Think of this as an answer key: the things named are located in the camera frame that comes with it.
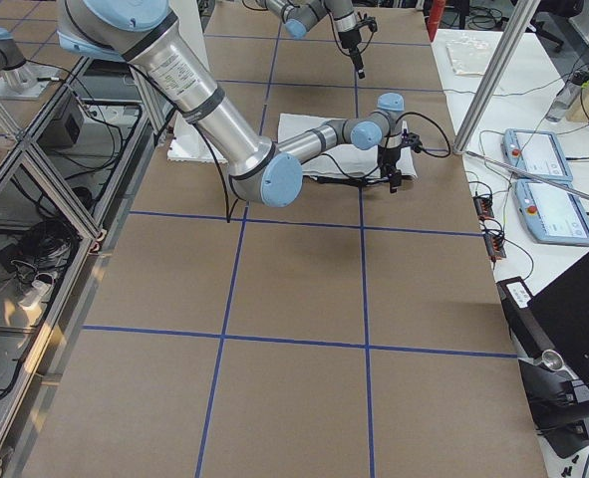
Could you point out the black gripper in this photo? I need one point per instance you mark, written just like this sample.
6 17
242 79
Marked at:
349 41
388 156

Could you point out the grey cartoon print t-shirt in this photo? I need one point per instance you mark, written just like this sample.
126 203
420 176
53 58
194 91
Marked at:
353 161

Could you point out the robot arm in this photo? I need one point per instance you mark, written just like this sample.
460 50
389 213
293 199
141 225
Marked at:
145 34
299 19

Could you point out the red cylinder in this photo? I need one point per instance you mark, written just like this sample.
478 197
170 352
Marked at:
435 17

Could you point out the orange circuit board far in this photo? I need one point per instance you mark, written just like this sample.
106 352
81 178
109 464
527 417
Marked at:
483 206

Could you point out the orange circuit board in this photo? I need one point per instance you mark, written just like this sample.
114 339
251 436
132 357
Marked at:
494 244
483 206

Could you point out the clear plastic bag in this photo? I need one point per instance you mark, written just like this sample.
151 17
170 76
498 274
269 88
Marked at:
468 56

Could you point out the orange circuit board near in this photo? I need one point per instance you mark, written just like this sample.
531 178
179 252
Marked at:
494 244

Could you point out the far blue teach pendant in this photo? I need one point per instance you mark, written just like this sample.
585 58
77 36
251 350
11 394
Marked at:
538 152

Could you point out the blue teach pendant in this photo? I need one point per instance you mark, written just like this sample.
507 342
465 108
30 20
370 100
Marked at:
538 152
551 215

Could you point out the brown table mat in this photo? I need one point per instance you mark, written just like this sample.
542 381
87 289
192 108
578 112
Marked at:
354 333

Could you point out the near blue teach pendant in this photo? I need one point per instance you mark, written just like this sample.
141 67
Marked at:
551 215

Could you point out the clear water bottle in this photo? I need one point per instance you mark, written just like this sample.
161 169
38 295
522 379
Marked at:
567 95

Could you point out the black laptop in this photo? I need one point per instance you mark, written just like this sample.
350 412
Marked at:
555 318

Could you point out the black monitor stand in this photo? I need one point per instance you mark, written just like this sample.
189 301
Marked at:
559 404

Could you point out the white power strip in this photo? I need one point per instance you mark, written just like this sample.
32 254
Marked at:
36 293

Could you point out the aluminium frame post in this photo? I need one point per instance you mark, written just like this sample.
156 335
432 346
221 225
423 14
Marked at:
509 40

